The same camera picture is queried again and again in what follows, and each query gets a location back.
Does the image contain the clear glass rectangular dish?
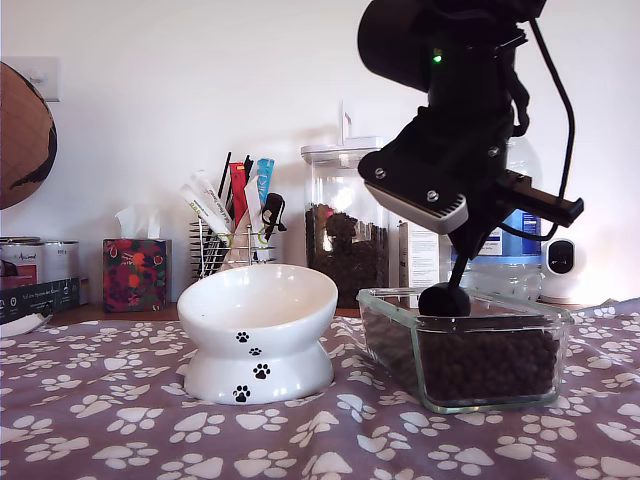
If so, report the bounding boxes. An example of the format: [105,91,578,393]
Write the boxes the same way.
[355,287,574,415]

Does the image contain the white green-print sachet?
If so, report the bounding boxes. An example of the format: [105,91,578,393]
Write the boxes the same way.
[188,170,236,234]
[180,183,229,236]

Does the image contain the blue sachet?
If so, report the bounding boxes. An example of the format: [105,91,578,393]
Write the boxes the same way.
[256,158,277,202]

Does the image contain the white tin red label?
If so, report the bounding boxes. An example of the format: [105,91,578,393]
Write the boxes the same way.
[0,237,42,292]

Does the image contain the white printed cardboard box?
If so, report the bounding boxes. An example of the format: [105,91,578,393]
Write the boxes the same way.
[397,218,454,292]

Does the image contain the dark brown stored kibble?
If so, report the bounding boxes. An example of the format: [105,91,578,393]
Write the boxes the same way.
[304,203,390,309]

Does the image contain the brown cat kibble heap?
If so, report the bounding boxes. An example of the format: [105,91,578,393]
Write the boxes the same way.
[360,305,560,406]

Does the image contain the black plastic measuring scoop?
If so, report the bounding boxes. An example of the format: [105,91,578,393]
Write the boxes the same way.
[417,259,472,318]

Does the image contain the round brown globe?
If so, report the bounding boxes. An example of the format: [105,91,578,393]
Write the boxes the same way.
[0,62,58,212]

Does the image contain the white paw-print ceramic cat bowl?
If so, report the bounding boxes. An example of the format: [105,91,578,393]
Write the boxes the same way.
[176,264,339,405]

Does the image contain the white tin can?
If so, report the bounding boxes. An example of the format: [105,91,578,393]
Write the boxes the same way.
[43,240,80,283]

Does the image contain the dark printed carton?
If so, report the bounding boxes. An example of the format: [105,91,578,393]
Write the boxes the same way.
[0,277,81,327]

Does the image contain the large blue-label water bottle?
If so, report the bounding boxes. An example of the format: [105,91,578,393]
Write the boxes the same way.
[449,137,544,302]

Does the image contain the thin black cable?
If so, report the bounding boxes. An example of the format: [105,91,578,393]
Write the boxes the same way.
[492,17,576,241]

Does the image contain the chrome wire basket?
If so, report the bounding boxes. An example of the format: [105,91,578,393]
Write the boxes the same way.
[188,220,276,280]

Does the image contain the clear storage jar white lid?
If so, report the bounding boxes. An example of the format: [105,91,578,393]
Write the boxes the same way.
[299,102,392,310]

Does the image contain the thick black sleeved cable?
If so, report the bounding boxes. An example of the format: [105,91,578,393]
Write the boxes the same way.
[504,54,532,140]

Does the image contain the small white round camera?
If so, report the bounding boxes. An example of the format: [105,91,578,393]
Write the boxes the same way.
[538,238,584,305]

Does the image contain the white wall switch plate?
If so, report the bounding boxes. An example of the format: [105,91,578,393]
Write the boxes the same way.
[1,56,61,105]

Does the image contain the red sachet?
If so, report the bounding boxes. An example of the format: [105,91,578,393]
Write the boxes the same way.
[228,162,250,235]

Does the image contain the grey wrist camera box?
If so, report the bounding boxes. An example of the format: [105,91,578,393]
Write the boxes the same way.
[357,106,516,235]

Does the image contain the black stirrer stick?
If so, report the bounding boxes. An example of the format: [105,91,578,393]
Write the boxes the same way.
[215,152,233,200]

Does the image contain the plain white sachet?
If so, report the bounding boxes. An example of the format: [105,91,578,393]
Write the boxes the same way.
[243,174,266,236]

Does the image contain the floral tissue box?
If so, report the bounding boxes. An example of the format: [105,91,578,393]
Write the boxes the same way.
[102,204,173,314]

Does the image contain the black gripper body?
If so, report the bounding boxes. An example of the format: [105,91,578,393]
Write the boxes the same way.
[424,74,585,226]

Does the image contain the purple paw-print tablecloth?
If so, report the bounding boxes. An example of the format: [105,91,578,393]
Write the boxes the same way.
[0,297,640,480]

